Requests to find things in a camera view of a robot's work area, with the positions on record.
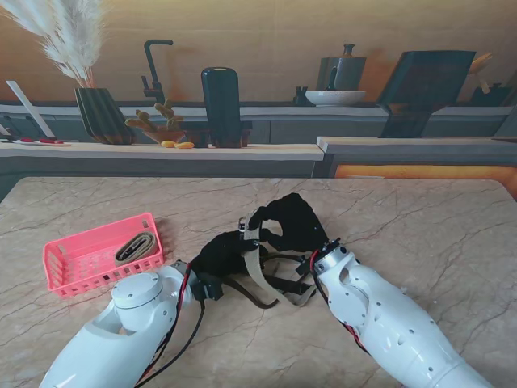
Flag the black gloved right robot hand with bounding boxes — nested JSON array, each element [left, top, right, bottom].
[[246, 192, 330, 258]]

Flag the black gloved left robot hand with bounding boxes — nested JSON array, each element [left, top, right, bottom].
[[189, 230, 268, 280]]

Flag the beige woven belt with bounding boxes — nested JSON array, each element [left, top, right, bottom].
[[114, 232, 158, 268], [237, 212, 318, 308]]

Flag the dark brown woven belt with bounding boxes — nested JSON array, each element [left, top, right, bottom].
[[225, 250, 317, 310]]

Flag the pink plastic storage basket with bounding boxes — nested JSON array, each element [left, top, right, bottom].
[[42, 213, 165, 299]]

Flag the grey kitchen counter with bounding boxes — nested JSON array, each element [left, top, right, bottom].
[[0, 99, 517, 143]]

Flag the small black countertop item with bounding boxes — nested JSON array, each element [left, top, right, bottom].
[[292, 85, 311, 107]]

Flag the pale stone counter slab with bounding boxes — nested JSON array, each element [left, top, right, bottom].
[[316, 136, 517, 155]]

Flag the wooden bowl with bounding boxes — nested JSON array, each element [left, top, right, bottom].
[[141, 129, 187, 145]]

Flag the white ceramic bowl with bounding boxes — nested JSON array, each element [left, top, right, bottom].
[[305, 90, 368, 108]]

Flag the light wooden counter shelf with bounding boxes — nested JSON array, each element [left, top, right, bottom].
[[0, 141, 326, 162]]

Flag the black tall cylinder appliance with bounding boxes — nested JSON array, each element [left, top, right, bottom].
[[200, 66, 243, 138]]

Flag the green cactus plant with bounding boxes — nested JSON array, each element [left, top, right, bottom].
[[124, 99, 185, 133]]

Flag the grey lidded pot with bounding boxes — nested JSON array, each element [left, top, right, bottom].
[[315, 43, 368, 92]]

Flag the dark ribbed vase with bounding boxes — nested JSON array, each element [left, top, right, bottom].
[[74, 87, 137, 146]]

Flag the black angled slab stand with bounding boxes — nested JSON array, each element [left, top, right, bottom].
[[376, 50, 477, 139]]

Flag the black kitchen faucet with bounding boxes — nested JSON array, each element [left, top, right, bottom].
[[141, 39, 174, 105]]

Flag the white plate with red food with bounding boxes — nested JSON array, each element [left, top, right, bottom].
[[11, 137, 74, 147]]

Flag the black utensil holder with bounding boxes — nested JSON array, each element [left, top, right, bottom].
[[470, 82, 516, 107]]

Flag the white leaning board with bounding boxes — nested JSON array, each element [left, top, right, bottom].
[[5, 80, 57, 139]]

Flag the yellow kitchen utensils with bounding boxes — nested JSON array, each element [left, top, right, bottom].
[[468, 51, 494, 76]]

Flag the white pampas grass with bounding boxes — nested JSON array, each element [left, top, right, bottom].
[[0, 0, 108, 89]]

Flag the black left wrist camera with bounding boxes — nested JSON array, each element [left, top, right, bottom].
[[192, 272, 225, 303]]

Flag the red black right arm cable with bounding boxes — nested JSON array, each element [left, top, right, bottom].
[[309, 250, 371, 356]]

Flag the red black arm cable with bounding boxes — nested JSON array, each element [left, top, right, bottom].
[[135, 264, 206, 388], [309, 250, 371, 356]]

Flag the red black left arm cable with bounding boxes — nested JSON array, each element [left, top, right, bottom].
[[135, 264, 206, 388]]

